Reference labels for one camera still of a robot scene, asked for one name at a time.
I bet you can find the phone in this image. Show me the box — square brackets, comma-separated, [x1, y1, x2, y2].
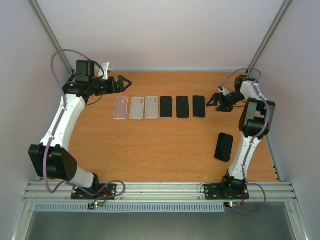
[192, 95, 206, 118]
[214, 132, 234, 163]
[176, 96, 190, 118]

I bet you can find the white phone case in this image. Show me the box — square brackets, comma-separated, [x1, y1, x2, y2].
[144, 96, 160, 119]
[129, 96, 145, 120]

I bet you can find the pink phone case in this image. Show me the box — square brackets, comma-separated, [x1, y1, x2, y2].
[113, 96, 128, 120]

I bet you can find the black smartphone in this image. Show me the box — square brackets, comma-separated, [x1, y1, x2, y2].
[160, 96, 173, 118]

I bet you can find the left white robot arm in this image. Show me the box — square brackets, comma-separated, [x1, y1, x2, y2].
[28, 59, 132, 199]

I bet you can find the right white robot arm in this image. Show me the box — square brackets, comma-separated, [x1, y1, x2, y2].
[203, 75, 276, 201]

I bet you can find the right circuit board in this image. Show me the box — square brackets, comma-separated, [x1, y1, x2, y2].
[224, 200, 245, 208]

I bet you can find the circuit board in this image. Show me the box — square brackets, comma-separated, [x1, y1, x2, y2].
[224, 200, 245, 208]
[87, 202, 104, 210]

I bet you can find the left circuit board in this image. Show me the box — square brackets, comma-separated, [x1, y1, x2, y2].
[87, 202, 104, 210]

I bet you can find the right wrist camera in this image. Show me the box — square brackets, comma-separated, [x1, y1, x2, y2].
[218, 86, 230, 96]

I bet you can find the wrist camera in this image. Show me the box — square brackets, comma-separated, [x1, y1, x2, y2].
[218, 86, 230, 96]
[98, 62, 113, 80]

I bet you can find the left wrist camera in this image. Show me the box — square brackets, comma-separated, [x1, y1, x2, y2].
[98, 62, 113, 80]

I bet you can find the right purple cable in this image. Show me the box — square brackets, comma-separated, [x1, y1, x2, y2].
[219, 67, 272, 216]

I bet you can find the purple cable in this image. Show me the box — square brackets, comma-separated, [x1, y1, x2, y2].
[42, 49, 127, 198]
[219, 67, 272, 216]

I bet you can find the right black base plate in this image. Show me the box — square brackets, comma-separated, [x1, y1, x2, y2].
[202, 183, 250, 201]

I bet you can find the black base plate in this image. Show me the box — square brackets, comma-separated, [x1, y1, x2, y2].
[71, 183, 117, 200]
[202, 183, 250, 201]

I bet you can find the grey slotted cable duct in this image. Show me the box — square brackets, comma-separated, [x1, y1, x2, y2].
[34, 202, 225, 213]

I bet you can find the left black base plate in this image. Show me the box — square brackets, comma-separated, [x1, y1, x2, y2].
[71, 183, 117, 200]

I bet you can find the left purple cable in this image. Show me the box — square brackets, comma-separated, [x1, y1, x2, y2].
[42, 49, 127, 198]

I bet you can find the aluminium front rail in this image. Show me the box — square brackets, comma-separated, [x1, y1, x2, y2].
[23, 181, 297, 202]

